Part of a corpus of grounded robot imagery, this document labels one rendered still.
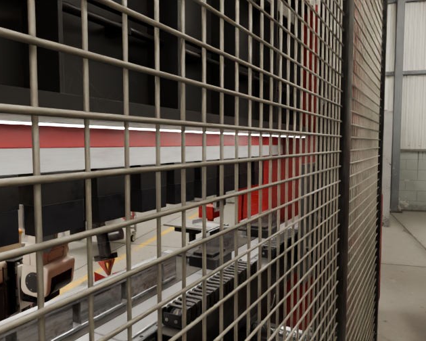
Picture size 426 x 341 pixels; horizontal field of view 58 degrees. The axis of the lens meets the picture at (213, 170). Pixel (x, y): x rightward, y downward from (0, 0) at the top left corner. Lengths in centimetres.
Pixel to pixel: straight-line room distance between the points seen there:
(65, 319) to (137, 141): 58
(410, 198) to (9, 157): 849
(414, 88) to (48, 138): 836
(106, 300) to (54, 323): 19
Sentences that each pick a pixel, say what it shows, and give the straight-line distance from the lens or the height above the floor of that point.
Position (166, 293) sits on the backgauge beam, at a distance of 116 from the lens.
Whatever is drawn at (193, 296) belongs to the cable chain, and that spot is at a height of 104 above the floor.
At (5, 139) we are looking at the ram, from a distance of 101.
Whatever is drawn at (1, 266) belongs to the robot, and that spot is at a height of 78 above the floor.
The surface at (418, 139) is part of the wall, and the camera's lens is 895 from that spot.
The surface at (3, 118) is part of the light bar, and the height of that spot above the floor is 146.
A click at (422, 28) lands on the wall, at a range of 926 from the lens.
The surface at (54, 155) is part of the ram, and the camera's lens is 108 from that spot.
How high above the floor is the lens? 141
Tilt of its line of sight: 4 degrees down
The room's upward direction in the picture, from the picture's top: straight up
